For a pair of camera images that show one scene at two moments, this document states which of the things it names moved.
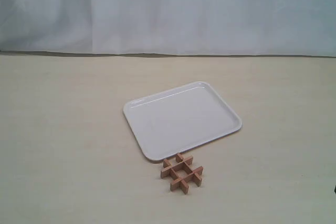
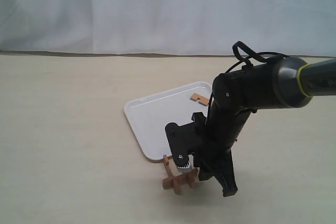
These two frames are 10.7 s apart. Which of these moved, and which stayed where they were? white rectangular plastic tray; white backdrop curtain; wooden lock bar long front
Moved: wooden lock bar long front
Stayed: white rectangular plastic tray; white backdrop curtain
